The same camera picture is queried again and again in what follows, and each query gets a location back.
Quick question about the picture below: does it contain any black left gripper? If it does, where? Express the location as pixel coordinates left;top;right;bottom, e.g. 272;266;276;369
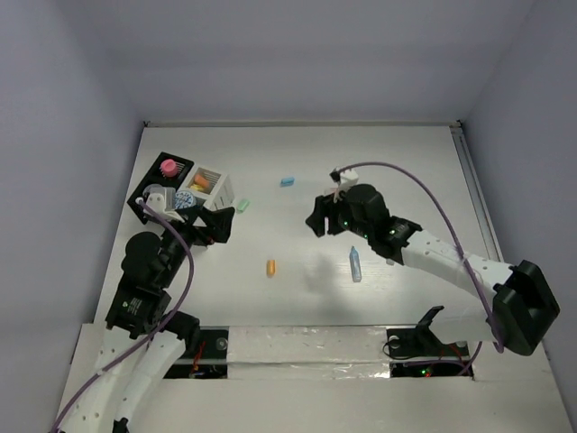
159;203;234;286

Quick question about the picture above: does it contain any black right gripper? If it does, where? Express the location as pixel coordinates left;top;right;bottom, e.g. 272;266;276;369
304;189;372;240

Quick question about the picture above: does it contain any blue slime jar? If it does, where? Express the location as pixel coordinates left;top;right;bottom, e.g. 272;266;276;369
174;189;202;211

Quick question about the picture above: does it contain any orange highlighter cap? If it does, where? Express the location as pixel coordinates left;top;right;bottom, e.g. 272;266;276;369
194;174;210;189

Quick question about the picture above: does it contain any clear jar of clips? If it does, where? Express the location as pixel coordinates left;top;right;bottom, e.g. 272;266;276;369
143;183;161;195

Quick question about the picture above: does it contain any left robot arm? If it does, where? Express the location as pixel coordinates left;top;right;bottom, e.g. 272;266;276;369
51;205;234;432

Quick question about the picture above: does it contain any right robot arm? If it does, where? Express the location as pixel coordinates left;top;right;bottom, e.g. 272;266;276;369
306;184;560;356

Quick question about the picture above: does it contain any green highlighter cap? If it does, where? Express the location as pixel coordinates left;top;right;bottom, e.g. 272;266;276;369
236;198;250;213

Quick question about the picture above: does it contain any white slotted organizer box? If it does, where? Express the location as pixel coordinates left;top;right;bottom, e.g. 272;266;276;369
179;165;234;210

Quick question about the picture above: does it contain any blue highlighter cap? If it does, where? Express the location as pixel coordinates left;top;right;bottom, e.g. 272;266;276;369
280;177;295;187

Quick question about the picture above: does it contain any blue highlighter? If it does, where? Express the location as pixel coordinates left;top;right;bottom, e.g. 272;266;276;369
349;246;362;283

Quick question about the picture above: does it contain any amber highlighter cap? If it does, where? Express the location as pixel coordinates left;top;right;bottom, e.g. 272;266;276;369
266;259;276;278

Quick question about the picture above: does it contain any black organizer box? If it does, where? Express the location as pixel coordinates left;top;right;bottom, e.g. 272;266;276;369
126;152;195;225

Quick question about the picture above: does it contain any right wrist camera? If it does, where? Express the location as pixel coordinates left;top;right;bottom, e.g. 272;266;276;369
330;169;359;203

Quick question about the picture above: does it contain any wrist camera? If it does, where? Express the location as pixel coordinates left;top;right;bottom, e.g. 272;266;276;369
135;186;185;223
330;169;359;203

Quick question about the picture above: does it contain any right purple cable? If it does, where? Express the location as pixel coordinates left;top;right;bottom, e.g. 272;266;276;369
337;161;506;376

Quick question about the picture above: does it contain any purple cable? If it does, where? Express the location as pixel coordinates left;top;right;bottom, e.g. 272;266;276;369
49;200;196;433
337;161;506;376

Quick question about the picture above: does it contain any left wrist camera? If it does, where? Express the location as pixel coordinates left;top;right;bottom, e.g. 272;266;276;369
135;186;185;223

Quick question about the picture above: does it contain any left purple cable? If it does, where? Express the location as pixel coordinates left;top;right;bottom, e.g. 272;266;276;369
49;200;196;433

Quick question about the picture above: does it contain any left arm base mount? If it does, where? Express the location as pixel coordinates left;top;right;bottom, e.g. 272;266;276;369
164;327;229;380

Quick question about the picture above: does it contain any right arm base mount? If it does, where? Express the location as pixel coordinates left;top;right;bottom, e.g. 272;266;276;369
381;306;474;378

